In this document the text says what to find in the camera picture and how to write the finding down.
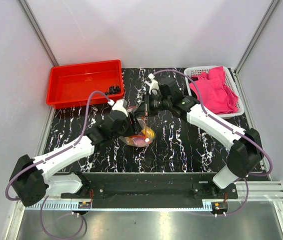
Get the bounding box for pink cloth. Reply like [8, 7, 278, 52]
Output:
[189, 66, 239, 115]

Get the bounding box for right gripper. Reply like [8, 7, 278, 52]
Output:
[134, 91, 172, 118]

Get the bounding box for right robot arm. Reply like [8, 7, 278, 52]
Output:
[134, 74, 264, 198]

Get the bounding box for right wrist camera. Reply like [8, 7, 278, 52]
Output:
[145, 73, 159, 95]

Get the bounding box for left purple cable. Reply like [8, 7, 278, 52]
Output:
[4, 90, 115, 238]

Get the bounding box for purple cable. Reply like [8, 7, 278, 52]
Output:
[151, 69, 274, 216]
[4, 90, 115, 238]

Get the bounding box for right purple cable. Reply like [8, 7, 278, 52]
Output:
[151, 69, 274, 216]

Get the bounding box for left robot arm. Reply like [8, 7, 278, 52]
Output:
[5, 110, 144, 207]

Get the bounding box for white plastic basket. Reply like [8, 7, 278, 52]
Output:
[184, 65, 245, 119]

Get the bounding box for clear zip top bag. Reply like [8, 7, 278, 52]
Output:
[120, 106, 156, 148]

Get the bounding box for pink fake fruit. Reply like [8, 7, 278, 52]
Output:
[131, 136, 149, 148]

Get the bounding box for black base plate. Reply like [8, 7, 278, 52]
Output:
[61, 172, 238, 211]

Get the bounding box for black marble mat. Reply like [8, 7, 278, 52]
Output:
[30, 66, 272, 181]

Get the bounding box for black fake grapes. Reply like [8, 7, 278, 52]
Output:
[104, 85, 121, 95]

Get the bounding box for yellow fake lemon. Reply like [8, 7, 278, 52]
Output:
[142, 126, 156, 140]

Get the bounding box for red plastic bin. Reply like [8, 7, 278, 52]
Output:
[46, 59, 125, 109]

